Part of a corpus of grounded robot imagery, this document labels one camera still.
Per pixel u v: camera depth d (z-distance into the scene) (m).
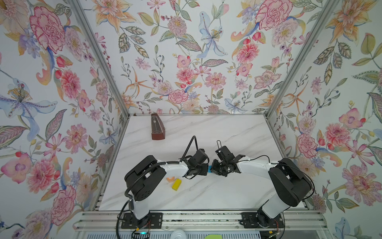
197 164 0.72
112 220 0.75
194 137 0.79
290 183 0.46
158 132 1.02
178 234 0.66
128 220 0.73
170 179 0.88
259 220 0.66
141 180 0.49
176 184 0.85
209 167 0.83
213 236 0.71
